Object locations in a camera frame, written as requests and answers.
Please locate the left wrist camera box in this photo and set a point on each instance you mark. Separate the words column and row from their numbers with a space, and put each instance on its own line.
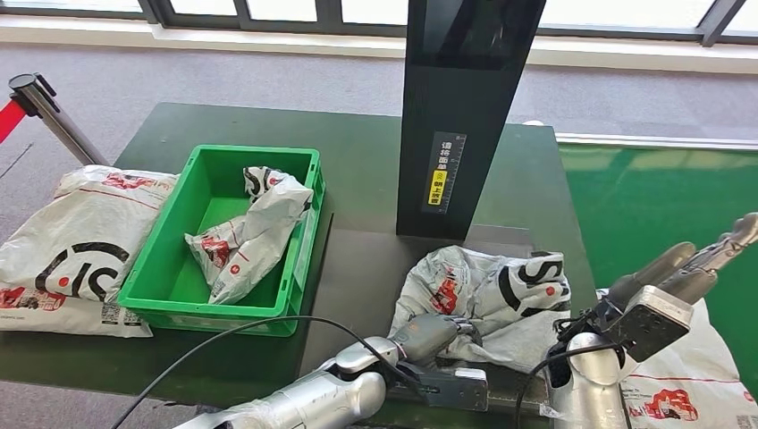
column 465, row 388

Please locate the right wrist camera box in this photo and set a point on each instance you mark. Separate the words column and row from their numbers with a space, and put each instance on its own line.
column 648, row 323

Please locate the dark green table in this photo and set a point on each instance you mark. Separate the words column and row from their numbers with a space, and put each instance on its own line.
column 355, row 148

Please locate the small white parcel bag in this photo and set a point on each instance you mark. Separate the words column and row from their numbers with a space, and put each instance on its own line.
column 254, row 234

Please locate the red barrier belt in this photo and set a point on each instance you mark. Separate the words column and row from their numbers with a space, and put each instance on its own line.
column 10, row 121

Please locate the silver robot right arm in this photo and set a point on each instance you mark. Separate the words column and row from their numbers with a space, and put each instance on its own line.
column 589, row 391

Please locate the dark window frame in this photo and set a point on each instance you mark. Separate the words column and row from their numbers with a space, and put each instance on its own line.
column 331, row 19

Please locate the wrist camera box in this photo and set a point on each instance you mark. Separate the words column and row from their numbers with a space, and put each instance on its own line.
column 648, row 323
column 465, row 388

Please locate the black yellow ruler sticker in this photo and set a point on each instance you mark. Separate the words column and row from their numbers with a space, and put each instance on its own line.
column 444, row 173

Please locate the large white parcel bag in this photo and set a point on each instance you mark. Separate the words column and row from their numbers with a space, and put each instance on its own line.
column 71, row 231

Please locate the green plastic crate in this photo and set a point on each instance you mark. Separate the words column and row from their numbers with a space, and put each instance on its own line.
column 177, row 266

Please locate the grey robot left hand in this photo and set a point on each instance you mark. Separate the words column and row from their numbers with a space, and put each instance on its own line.
column 432, row 337

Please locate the black inbound scanner machine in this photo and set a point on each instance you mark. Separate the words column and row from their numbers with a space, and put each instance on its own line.
column 456, row 118

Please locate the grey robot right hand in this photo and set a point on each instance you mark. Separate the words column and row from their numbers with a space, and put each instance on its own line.
column 669, row 269

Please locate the white window sill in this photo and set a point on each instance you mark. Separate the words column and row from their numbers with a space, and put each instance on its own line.
column 237, row 41

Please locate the silver stanchion post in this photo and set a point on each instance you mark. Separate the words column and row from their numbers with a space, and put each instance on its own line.
column 56, row 120

